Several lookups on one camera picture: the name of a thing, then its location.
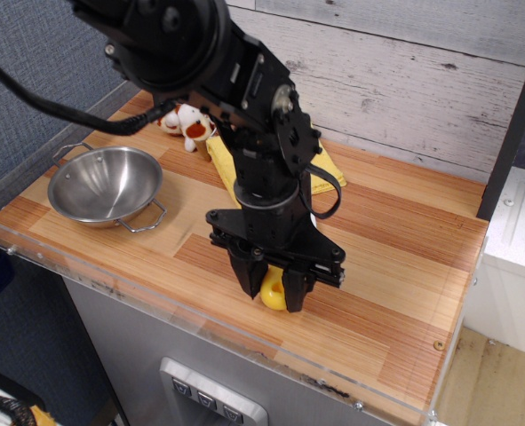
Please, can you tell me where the stainless steel bowl with handles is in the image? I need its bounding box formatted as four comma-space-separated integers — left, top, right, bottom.
47, 142, 167, 233

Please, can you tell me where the yellow object bottom left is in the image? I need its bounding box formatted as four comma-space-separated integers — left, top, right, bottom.
30, 406, 58, 426

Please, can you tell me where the silver dispenser button panel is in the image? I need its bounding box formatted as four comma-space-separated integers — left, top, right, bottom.
159, 357, 269, 425

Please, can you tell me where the white ribbed box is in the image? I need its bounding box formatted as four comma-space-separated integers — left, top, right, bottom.
464, 167, 525, 352

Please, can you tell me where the white brown plush dog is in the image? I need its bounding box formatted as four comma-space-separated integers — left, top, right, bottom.
156, 104, 216, 158

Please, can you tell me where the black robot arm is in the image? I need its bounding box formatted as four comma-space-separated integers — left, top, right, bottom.
72, 1, 346, 312

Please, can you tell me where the folded yellow cloth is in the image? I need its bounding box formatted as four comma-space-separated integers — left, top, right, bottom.
206, 137, 346, 209

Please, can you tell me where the yellow handled white toy knife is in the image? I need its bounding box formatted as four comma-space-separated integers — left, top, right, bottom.
259, 265, 287, 311

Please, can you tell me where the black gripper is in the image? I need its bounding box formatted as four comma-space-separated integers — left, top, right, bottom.
206, 177, 346, 312

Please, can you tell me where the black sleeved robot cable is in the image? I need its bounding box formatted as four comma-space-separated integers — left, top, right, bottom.
0, 39, 177, 137

